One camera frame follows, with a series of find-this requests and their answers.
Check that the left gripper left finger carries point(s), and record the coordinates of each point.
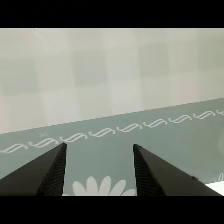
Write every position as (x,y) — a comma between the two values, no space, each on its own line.
(43,176)

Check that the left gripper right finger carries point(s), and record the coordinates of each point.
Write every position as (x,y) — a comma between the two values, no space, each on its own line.
(160,176)

